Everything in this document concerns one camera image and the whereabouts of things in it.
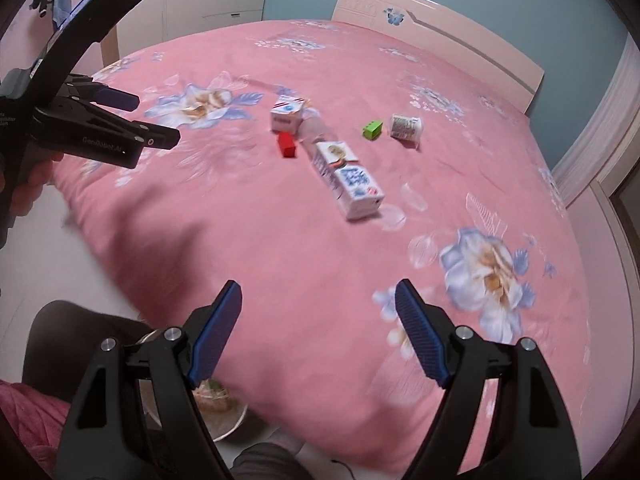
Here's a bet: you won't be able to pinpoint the red block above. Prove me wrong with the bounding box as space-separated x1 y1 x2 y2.
277 132 300 159

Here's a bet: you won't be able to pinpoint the white waste bin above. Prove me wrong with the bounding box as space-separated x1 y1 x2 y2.
140 330 249 443

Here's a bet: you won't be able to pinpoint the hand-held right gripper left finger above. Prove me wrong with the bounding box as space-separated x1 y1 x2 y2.
59 280 244 480

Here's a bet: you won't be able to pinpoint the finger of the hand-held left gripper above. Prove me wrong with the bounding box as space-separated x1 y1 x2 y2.
34 96 182 169
65 75 141 113

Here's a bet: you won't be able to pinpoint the pink bed headboard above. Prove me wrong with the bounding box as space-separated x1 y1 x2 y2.
332 0 546 113

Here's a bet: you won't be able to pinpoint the brown food scraps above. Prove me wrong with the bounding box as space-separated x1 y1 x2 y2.
195 380 236 411

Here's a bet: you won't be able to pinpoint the white window trim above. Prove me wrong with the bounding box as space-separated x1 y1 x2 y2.
550 35 640 211

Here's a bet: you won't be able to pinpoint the white paper cup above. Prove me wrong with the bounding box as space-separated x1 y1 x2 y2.
389 113 424 150

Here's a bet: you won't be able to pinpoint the person's leg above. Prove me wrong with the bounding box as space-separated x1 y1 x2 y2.
234 441 321 480
22 300 153 403

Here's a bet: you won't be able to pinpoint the clear plastic bottle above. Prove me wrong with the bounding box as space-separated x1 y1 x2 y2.
295 112 333 149

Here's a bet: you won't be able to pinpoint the pink floral blanket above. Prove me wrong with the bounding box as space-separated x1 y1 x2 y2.
47 19 571 476

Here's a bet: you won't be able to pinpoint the tall white milk carton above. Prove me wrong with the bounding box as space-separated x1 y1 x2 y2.
312 141 386 222

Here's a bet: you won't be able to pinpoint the small white carton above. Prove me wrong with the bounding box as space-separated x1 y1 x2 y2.
270 94 307 136

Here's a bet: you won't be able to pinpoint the person's right leg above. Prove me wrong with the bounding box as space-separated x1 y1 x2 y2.
234 441 321 480

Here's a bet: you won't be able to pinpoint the person's pink fleece top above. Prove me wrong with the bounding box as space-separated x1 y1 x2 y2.
0 380 72 480

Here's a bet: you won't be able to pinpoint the person's left leg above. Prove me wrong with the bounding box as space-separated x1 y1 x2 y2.
22 300 153 403

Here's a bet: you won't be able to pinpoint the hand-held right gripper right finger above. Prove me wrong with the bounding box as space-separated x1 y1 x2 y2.
394 279 583 480

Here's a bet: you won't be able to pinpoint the window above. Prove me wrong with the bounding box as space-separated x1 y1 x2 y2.
612 175 640 223

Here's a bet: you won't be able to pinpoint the person's left hand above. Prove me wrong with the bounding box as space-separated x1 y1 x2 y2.
0 152 58 221

